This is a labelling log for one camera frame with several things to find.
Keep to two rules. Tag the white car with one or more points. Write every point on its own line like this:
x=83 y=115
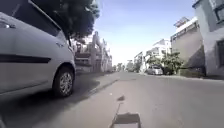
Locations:
x=30 y=56

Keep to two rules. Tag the beige building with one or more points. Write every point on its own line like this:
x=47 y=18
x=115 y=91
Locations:
x=188 y=43

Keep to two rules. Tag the grey building with windows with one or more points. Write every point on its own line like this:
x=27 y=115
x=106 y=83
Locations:
x=211 y=36

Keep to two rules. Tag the pale building with balconies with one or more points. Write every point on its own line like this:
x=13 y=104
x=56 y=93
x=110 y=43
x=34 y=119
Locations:
x=93 y=55

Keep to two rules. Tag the distant trees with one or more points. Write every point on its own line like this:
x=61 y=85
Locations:
x=128 y=66

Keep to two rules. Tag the large dark tree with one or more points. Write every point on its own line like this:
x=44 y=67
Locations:
x=75 y=16

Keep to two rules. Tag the silver parked car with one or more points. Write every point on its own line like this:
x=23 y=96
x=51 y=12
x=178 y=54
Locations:
x=154 y=70

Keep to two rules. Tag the green bushy tree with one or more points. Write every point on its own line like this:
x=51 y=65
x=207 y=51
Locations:
x=171 y=61

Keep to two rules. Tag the white multi-storey building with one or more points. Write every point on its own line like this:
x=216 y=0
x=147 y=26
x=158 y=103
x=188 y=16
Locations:
x=156 y=51

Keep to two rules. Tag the grey asphalt road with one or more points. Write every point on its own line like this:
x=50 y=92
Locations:
x=160 y=103

